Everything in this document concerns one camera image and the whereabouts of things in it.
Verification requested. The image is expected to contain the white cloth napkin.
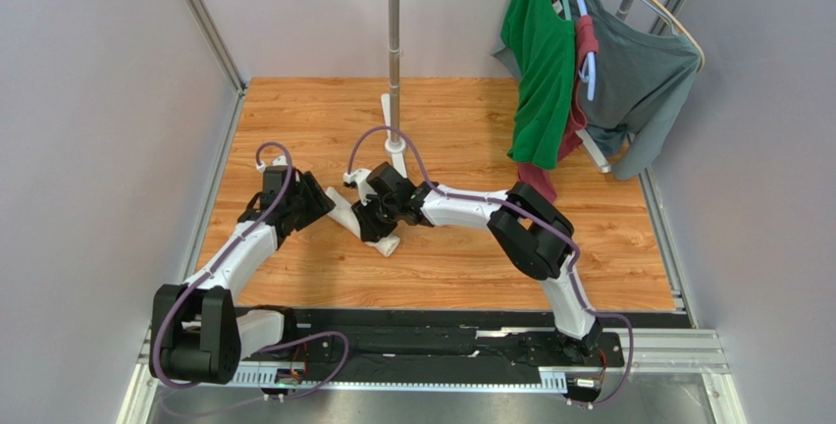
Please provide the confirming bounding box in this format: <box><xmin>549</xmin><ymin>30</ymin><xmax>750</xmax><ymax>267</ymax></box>
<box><xmin>325</xmin><ymin>186</ymin><xmax>400</xmax><ymax>257</ymax></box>

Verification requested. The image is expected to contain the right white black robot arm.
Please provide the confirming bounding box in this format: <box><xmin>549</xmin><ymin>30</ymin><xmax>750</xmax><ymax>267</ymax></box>
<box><xmin>343</xmin><ymin>162</ymin><xmax>602</xmax><ymax>356</ymax></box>

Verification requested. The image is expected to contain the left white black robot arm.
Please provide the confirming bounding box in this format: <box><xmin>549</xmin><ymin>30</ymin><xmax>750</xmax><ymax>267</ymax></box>
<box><xmin>149</xmin><ymin>165</ymin><xmax>336</xmax><ymax>389</ymax></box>

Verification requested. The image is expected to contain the white clothes rack stand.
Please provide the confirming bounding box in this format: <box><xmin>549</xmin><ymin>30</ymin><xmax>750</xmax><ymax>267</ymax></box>
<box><xmin>381</xmin><ymin>0</ymin><xmax>408</xmax><ymax>177</ymax></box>

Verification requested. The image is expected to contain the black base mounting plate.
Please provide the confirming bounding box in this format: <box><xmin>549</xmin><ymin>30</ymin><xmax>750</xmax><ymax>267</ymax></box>
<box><xmin>225</xmin><ymin>305</ymin><xmax>693</xmax><ymax>387</ymax></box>

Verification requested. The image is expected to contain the maroon shirt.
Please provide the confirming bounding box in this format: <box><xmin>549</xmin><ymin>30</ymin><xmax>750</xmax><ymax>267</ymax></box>
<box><xmin>516</xmin><ymin>12</ymin><xmax>600</xmax><ymax>203</ymax></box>

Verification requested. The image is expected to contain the green shirt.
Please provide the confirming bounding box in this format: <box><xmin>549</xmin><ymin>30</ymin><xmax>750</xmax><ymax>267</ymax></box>
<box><xmin>499</xmin><ymin>0</ymin><xmax>575</xmax><ymax>170</ymax></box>

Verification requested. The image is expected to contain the light blue clothes hanger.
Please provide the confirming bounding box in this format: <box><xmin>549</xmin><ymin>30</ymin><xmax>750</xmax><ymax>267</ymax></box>
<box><xmin>560</xmin><ymin>0</ymin><xmax>599</xmax><ymax>104</ymax></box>

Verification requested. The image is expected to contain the grey-blue shirt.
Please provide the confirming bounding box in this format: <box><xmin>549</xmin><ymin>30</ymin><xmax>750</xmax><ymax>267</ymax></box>
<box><xmin>494</xmin><ymin>0</ymin><xmax>700</xmax><ymax>180</ymax></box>

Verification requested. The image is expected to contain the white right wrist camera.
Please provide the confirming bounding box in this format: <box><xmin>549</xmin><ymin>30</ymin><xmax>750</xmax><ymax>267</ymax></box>
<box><xmin>342</xmin><ymin>168</ymin><xmax>371</xmax><ymax>190</ymax></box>

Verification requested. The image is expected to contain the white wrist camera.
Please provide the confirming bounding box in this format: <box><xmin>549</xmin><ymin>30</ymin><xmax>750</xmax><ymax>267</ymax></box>
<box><xmin>342</xmin><ymin>168</ymin><xmax>371</xmax><ymax>190</ymax></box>
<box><xmin>256</xmin><ymin>155</ymin><xmax>292</xmax><ymax>174</ymax></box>

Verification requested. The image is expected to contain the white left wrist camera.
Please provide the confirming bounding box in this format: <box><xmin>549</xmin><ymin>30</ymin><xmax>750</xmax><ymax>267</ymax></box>
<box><xmin>256</xmin><ymin>155</ymin><xmax>292</xmax><ymax>174</ymax></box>

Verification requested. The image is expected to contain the aluminium frame post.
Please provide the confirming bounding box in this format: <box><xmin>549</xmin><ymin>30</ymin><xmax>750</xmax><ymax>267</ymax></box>
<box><xmin>185</xmin><ymin>0</ymin><xmax>248</xmax><ymax>95</ymax></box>

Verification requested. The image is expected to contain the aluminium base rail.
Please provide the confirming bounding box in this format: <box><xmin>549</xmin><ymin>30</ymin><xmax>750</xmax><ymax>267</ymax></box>
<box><xmin>118</xmin><ymin>309</ymin><xmax>746</xmax><ymax>423</ymax></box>

